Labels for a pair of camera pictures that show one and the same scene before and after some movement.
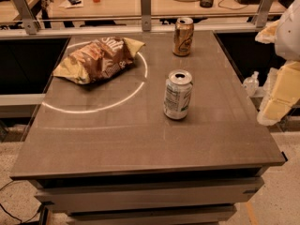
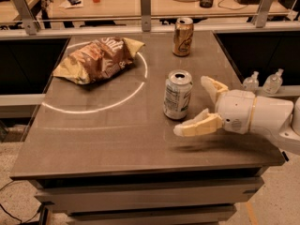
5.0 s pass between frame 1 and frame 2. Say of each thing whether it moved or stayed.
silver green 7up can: stayed
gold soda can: stayed
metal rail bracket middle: stayed
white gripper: moved
